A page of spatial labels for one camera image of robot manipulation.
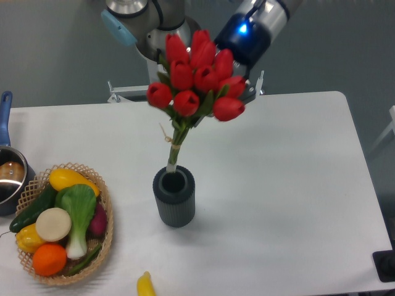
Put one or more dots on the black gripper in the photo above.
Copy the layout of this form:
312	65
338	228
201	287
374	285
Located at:
246	36

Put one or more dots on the red tulip bouquet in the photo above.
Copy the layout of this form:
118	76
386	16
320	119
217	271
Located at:
198	82

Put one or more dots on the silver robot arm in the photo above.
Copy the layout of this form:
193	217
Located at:
145	24

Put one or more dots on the dark grey ribbed vase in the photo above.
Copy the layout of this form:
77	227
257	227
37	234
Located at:
175	196

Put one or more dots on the green bok choy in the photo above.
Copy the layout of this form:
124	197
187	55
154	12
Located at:
79	201

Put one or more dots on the purple sweet potato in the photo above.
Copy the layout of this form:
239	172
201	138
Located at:
98	224

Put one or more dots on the yellow squash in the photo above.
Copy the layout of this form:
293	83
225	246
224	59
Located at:
62	178

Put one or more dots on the black device at table edge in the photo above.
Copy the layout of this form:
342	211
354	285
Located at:
384	264

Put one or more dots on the yellow banana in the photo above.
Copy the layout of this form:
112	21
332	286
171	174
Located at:
145	286

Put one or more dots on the green bean pod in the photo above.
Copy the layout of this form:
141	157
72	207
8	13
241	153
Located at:
85	262

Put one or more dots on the woven wicker basket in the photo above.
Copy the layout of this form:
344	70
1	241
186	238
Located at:
33	190

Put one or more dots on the dark green cucumber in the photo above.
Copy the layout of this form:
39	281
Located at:
28	216

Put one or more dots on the round cream bun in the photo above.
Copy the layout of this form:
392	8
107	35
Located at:
53	224

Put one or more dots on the orange fruit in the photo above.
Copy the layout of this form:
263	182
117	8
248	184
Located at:
49	259

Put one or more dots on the yellow bell pepper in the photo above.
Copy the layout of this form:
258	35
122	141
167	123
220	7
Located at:
28	239

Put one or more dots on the white frame at right edge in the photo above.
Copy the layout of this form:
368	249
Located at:
387	135

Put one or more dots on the blue handled saucepan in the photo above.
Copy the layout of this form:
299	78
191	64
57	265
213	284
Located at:
16	173

